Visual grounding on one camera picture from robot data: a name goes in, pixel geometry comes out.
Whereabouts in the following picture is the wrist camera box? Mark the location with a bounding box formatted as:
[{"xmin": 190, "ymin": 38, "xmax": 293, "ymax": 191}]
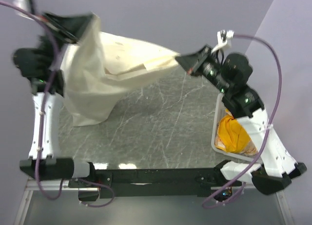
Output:
[
  {"xmin": 13, "ymin": 0, "xmax": 36, "ymax": 15},
  {"xmin": 211, "ymin": 30, "xmax": 234, "ymax": 53}
]

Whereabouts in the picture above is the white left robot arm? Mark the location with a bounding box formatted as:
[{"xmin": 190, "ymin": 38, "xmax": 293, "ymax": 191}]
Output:
[{"xmin": 12, "ymin": 13, "xmax": 98, "ymax": 187}]

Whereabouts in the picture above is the yellow cloth in basket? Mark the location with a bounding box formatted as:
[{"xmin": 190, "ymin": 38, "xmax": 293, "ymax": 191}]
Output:
[{"xmin": 217, "ymin": 114, "xmax": 250, "ymax": 143}]

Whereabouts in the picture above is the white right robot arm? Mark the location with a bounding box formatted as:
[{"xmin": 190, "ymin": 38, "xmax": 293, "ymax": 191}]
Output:
[{"xmin": 175, "ymin": 46, "xmax": 307, "ymax": 195}]

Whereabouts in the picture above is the cream satin pillowcase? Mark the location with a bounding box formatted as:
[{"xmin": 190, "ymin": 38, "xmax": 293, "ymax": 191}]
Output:
[{"xmin": 61, "ymin": 15, "xmax": 179, "ymax": 127}]

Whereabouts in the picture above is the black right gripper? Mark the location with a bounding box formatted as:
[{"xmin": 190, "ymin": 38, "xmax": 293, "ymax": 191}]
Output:
[{"xmin": 175, "ymin": 45, "xmax": 230, "ymax": 94}]

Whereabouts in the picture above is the orange patterned cloth in basket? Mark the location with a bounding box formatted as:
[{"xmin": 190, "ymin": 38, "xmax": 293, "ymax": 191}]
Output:
[{"xmin": 214, "ymin": 136, "xmax": 258, "ymax": 156}]

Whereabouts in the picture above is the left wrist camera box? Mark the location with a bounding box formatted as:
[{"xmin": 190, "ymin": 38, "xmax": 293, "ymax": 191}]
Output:
[{"xmin": 13, "ymin": 0, "xmax": 36, "ymax": 15}]

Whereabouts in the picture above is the aluminium frame rail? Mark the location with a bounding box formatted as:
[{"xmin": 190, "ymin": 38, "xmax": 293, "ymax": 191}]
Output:
[{"xmin": 14, "ymin": 176, "xmax": 74, "ymax": 225}]

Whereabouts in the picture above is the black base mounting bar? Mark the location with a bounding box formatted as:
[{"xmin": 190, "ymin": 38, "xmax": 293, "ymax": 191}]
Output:
[{"xmin": 68, "ymin": 168, "xmax": 227, "ymax": 197}]

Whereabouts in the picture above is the white plastic basket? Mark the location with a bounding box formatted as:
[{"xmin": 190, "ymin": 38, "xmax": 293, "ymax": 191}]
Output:
[{"xmin": 211, "ymin": 94, "xmax": 258, "ymax": 162}]

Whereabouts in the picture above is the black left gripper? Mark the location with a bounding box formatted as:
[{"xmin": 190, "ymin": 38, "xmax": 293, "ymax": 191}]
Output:
[{"xmin": 36, "ymin": 10, "xmax": 95, "ymax": 71}]

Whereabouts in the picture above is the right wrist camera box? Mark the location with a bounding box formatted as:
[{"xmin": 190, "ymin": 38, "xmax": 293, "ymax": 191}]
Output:
[{"xmin": 211, "ymin": 30, "xmax": 234, "ymax": 53}]

